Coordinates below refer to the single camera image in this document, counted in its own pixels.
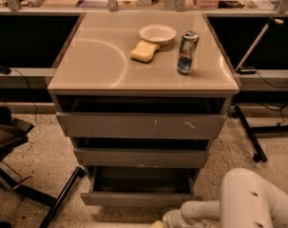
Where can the padded gripper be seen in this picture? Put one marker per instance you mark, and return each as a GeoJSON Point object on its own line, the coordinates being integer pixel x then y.
{"type": "Point", "coordinates": [169, 221]}

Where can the grey bottom drawer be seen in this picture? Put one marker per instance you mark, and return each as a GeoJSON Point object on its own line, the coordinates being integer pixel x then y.
{"type": "Point", "coordinates": [140, 187]}

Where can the grey drawer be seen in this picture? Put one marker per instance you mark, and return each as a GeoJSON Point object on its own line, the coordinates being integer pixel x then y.
{"type": "Point", "coordinates": [141, 152]}
{"type": "Point", "coordinates": [143, 117]}
{"type": "Point", "coordinates": [140, 187]}

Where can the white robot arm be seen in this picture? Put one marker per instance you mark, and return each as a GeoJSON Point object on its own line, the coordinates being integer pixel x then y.
{"type": "Point", "coordinates": [247, 201]}

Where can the grey middle drawer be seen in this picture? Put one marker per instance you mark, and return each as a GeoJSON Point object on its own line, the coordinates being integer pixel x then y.
{"type": "Point", "coordinates": [141, 152]}

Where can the grey top drawer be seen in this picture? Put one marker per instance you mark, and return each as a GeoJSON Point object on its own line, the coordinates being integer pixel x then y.
{"type": "Point", "coordinates": [143, 117]}

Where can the grey drawer cabinet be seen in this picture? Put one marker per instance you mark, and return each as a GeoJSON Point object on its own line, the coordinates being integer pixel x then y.
{"type": "Point", "coordinates": [97, 61]}

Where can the black stand right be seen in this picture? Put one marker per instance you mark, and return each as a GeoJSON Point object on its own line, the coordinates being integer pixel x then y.
{"type": "Point", "coordinates": [252, 131]}

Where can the black shoe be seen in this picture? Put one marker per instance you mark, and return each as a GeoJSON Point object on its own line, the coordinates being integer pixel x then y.
{"type": "Point", "coordinates": [4, 224]}

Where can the yellow sponge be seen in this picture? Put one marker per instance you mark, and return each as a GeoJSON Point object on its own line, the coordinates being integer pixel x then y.
{"type": "Point", "coordinates": [144, 51]}

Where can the black chair left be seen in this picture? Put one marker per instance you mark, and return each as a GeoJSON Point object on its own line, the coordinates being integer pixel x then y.
{"type": "Point", "coordinates": [46, 163]}

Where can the black power adapter right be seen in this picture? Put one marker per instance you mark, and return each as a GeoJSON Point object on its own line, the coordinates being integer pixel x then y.
{"type": "Point", "coordinates": [246, 70]}

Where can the black power adapter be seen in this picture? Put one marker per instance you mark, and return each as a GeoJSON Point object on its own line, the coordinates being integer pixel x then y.
{"type": "Point", "coordinates": [5, 70]}
{"type": "Point", "coordinates": [246, 70]}

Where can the blue silver drink can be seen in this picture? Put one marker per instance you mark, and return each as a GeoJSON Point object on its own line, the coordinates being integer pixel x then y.
{"type": "Point", "coordinates": [188, 45]}

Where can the white bowl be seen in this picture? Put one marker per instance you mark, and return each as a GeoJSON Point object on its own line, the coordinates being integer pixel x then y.
{"type": "Point", "coordinates": [157, 33]}

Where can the black power adapter left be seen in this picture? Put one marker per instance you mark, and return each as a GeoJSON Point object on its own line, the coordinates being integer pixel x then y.
{"type": "Point", "coordinates": [5, 70]}

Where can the white stick with black tip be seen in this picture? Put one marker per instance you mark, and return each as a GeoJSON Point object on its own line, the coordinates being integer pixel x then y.
{"type": "Point", "coordinates": [270, 21]}

